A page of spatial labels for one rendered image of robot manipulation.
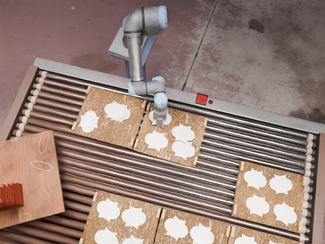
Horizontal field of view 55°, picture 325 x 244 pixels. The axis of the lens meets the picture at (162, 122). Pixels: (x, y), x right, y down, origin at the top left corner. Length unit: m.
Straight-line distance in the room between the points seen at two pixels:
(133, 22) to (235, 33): 2.04
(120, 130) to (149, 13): 0.76
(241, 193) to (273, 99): 1.57
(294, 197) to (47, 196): 1.48
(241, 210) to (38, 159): 1.25
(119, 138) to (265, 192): 0.98
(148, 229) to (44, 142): 0.81
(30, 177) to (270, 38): 2.82
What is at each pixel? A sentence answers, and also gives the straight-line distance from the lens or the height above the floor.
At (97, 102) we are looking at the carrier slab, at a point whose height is 0.94.
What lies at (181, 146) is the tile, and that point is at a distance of 2.00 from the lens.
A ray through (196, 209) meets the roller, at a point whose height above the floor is 0.92.
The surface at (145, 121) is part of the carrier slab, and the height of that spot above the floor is 0.94.
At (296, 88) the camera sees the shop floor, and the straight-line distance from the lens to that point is 3.51.
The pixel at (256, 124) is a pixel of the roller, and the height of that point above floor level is 0.92.
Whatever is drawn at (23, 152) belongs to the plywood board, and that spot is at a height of 1.04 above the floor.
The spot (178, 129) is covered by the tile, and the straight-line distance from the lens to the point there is 2.03.
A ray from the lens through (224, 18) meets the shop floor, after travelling 3.74.
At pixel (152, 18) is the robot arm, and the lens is 1.76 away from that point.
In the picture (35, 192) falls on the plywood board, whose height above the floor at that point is 1.04.
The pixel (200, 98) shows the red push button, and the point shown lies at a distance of 2.15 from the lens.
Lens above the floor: 2.87
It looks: 70 degrees down
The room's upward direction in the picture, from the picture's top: 4 degrees clockwise
